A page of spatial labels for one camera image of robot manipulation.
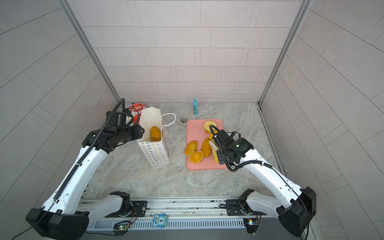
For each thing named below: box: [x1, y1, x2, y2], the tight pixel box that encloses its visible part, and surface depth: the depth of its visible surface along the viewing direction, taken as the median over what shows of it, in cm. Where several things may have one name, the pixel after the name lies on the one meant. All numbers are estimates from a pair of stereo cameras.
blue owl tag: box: [152, 213, 168, 229], surface depth 68 cm
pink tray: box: [185, 119, 227, 170], surface depth 87 cm
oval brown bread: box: [201, 138, 212, 158], surface depth 88 cm
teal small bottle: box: [193, 97, 198, 115], surface depth 107 cm
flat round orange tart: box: [189, 150, 204, 164], surface depth 86 cm
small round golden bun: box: [184, 140, 198, 156], surface depth 88 cm
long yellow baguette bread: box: [151, 126, 161, 142], surface depth 91 cm
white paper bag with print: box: [136, 107, 177, 166], surface depth 79 cm
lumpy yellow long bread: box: [211, 148, 219, 163], surface depth 86 cm
